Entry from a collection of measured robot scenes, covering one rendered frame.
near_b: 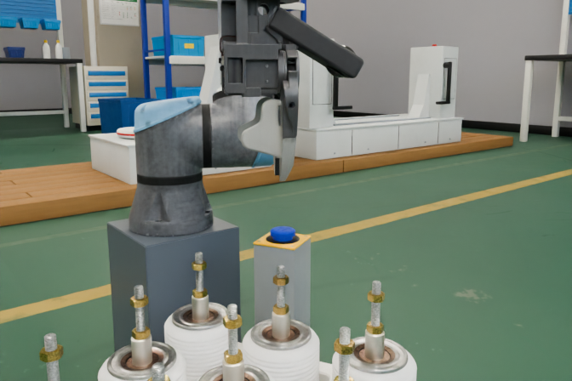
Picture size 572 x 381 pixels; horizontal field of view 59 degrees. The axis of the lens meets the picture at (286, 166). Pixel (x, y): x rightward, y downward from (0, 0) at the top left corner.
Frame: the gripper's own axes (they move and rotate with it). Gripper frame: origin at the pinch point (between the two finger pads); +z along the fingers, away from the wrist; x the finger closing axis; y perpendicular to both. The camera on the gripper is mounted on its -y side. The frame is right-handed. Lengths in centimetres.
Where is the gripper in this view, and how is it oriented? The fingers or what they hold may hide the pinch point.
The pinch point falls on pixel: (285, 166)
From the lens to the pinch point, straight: 59.7
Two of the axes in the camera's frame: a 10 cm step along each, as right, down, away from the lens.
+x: 1.7, 1.7, -9.7
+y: -9.9, 0.3, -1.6
